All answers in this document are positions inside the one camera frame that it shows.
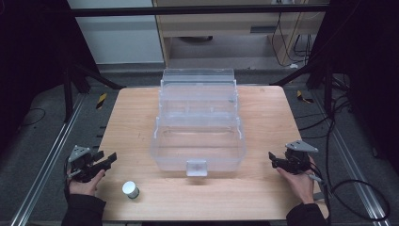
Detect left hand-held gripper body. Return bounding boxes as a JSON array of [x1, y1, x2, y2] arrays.
[[66, 144, 105, 184]]

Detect person's left hand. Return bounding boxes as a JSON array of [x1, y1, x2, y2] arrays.
[[67, 169, 106, 198]]

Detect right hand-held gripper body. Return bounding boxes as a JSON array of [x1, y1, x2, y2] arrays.
[[276, 139, 319, 175]]

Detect person's right hand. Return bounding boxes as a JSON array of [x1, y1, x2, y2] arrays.
[[276, 155, 316, 205]]

